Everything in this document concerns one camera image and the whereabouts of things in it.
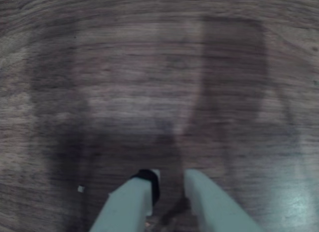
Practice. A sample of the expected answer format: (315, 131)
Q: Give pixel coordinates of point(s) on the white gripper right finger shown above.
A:
(214, 209)

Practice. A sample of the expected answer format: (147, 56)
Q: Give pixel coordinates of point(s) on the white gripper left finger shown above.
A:
(127, 207)

